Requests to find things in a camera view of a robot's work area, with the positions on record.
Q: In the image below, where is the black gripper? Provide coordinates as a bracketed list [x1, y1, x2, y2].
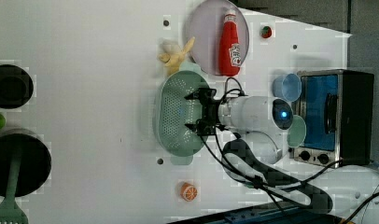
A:
[185, 88, 225, 136]

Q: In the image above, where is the green plastic strainer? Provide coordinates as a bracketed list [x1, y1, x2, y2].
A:
[153, 63, 208, 165]

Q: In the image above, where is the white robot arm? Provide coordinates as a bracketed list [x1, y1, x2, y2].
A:
[185, 88, 379, 224]

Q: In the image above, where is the yellow toy banana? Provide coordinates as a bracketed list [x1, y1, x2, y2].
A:
[158, 37, 195, 76]

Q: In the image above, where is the red ketchup bottle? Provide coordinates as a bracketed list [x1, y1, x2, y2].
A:
[218, 9, 242, 77]

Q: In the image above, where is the orange toy slice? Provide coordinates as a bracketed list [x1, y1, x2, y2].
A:
[180, 182, 198, 202]

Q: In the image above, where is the pink oval plate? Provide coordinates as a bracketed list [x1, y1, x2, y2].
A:
[186, 0, 249, 76]

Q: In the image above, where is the blue plastic cup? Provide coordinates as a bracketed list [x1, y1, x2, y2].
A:
[273, 74, 302, 102]

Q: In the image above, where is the green plastic cup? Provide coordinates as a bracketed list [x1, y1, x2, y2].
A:
[287, 115, 306, 147]

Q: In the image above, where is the red toy strawberry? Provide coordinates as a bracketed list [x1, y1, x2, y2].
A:
[261, 26, 273, 38]

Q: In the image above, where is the black toaster oven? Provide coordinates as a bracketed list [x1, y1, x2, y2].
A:
[293, 69, 374, 168]

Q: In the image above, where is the green spatula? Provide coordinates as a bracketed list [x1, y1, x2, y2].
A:
[0, 148, 28, 224]

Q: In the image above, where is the blue aluminium frame rail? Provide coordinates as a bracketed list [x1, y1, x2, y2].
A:
[169, 206, 342, 224]

